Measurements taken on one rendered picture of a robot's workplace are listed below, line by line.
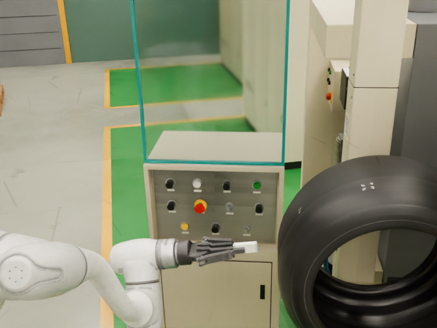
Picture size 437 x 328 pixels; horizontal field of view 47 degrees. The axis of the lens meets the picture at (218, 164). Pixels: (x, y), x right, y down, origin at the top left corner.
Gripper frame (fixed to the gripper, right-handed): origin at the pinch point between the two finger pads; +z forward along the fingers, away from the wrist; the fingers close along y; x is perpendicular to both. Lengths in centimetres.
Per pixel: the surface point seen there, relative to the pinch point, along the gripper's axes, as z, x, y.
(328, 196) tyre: 24.7, -16.4, -3.8
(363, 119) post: 39, -27, 25
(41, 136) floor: -277, 86, 409
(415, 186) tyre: 46, -18, -7
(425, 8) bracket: 71, -49, 79
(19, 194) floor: -234, 92, 260
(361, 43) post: 39, -50, 25
